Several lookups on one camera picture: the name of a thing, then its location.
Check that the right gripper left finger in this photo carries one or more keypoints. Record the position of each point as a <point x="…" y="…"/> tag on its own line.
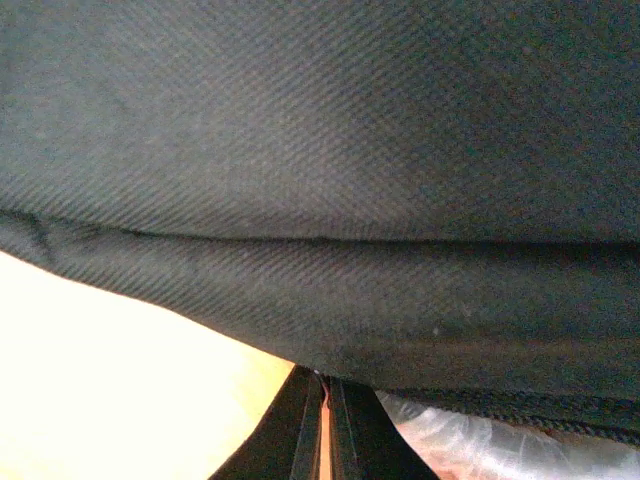
<point x="286" y="444"/>

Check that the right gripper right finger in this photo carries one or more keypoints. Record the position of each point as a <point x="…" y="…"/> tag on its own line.
<point x="364" y="444"/>

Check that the black student backpack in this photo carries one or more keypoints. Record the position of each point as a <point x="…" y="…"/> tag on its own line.
<point x="436" y="198"/>

